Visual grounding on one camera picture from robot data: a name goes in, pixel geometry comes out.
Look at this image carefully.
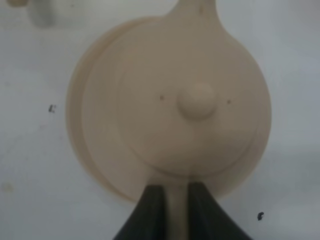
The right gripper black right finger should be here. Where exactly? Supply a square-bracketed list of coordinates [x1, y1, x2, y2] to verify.
[187, 182, 251, 240]

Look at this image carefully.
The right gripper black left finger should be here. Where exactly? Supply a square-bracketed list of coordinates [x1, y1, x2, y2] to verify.
[114, 185, 168, 240]

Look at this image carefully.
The tan ceramic teapot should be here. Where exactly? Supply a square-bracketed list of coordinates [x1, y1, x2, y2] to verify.
[82, 0, 271, 240]

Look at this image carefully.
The tan teapot saucer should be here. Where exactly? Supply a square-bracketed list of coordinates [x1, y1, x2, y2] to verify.
[65, 16, 160, 202]

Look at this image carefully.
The right tan teacup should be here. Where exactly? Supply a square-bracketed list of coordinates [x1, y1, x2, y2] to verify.
[6, 0, 29, 8]

